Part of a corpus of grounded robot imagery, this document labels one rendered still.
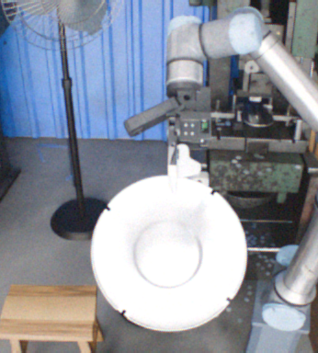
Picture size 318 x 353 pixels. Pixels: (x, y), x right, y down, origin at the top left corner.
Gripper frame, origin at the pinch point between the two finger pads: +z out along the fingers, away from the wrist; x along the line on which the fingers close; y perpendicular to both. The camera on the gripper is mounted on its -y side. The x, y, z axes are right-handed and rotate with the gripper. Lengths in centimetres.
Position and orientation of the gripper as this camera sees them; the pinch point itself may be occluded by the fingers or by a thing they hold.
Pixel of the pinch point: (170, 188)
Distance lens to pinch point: 75.6
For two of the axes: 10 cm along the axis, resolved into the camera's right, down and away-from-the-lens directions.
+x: 0.4, 2.0, 9.8
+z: -0.4, 9.8, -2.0
